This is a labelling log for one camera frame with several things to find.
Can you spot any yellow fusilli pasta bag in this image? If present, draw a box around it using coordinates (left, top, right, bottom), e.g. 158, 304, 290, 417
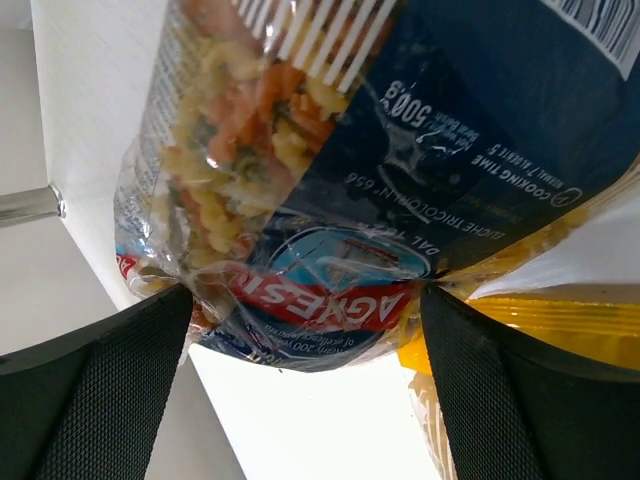
398, 296, 639, 479

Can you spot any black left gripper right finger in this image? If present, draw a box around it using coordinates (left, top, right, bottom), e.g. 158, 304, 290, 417
421, 286, 639, 479

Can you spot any fusilli bag with dark label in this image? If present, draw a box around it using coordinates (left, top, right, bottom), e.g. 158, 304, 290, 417
114, 0, 639, 373

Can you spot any white two-tier shelf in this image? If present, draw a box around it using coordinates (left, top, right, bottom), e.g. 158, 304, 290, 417
0, 184, 66, 228

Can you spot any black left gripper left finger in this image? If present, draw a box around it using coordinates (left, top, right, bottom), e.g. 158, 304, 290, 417
1, 285, 193, 479

